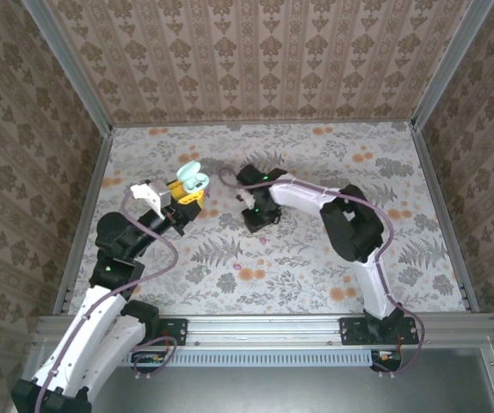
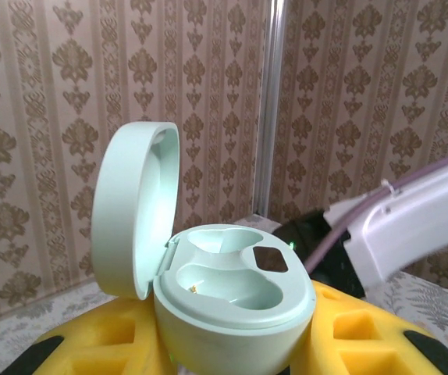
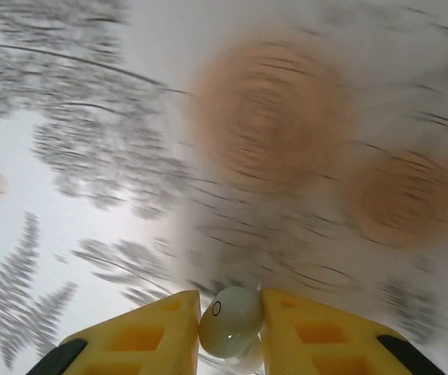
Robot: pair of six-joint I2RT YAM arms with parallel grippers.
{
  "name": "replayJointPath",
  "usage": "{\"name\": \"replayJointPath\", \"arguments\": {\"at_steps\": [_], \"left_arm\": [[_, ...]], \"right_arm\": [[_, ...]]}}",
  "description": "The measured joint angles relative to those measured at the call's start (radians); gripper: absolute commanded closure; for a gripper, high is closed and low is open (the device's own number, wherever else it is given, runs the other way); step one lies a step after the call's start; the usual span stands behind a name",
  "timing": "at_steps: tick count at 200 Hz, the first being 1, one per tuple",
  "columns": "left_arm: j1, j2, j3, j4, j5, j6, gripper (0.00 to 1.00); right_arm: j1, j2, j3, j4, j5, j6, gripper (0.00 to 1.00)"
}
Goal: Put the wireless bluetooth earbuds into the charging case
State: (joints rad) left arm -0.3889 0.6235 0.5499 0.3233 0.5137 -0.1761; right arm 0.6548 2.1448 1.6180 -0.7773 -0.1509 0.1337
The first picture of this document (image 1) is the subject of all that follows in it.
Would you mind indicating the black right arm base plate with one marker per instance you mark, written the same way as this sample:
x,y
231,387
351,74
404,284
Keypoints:
x,y
354,331

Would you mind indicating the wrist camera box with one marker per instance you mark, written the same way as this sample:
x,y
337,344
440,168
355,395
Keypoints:
x,y
163,191
247,199

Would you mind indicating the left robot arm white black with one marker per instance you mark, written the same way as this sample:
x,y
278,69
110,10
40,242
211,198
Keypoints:
x,y
96,327

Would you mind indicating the mint earbud charging case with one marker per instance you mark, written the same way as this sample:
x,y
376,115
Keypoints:
x,y
189,172

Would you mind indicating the grey metal sheet panel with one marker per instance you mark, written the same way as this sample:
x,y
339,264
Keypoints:
x,y
273,391

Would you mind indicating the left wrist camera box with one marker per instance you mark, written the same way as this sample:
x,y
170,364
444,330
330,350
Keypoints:
x,y
163,191

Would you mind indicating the long aluminium mounting rail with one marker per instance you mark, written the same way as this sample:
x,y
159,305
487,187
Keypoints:
x,y
264,331

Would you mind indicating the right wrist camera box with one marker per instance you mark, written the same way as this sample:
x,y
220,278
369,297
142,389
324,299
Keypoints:
x,y
247,199

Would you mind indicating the small black controller board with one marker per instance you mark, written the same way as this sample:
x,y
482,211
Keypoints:
x,y
148,361
387,361

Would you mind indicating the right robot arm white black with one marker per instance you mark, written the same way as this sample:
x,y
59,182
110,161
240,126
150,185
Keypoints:
x,y
298,195

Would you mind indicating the aluminium frame post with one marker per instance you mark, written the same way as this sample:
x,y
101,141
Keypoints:
x,y
450,64
68,64

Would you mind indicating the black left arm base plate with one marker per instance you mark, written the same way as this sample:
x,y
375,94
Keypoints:
x,y
174,331

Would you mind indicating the aluminium side rail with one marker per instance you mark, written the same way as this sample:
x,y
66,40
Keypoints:
x,y
440,206
86,211

